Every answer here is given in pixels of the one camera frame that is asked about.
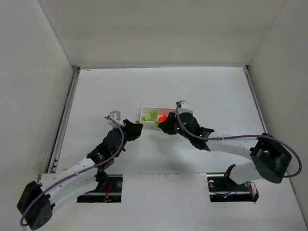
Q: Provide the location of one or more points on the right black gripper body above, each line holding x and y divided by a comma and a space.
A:
172, 123

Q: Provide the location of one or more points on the orange round lego piece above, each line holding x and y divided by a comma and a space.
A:
162, 118

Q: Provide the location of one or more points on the light green long brick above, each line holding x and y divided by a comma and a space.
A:
153, 116

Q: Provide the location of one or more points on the white three-compartment tray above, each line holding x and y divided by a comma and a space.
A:
160, 112

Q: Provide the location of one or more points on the light green lego brick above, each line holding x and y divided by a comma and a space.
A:
147, 117

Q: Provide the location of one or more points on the light green small brick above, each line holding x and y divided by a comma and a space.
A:
156, 125

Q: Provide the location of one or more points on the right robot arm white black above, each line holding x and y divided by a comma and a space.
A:
219, 143

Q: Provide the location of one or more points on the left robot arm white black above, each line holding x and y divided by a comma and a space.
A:
39, 201

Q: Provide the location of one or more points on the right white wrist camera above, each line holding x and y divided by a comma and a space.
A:
182, 107

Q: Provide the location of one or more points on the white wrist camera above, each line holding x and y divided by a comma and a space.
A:
114, 119
182, 107

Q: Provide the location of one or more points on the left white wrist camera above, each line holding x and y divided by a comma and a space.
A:
114, 119

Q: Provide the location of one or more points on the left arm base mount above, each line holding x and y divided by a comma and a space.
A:
109, 191

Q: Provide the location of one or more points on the left aluminium rail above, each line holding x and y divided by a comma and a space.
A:
53, 159

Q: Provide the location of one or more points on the aluminium rail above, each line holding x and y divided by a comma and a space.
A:
53, 159
261, 115

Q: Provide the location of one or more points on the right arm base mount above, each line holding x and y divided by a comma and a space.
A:
223, 189

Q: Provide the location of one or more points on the right aluminium rail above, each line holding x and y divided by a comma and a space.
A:
261, 115

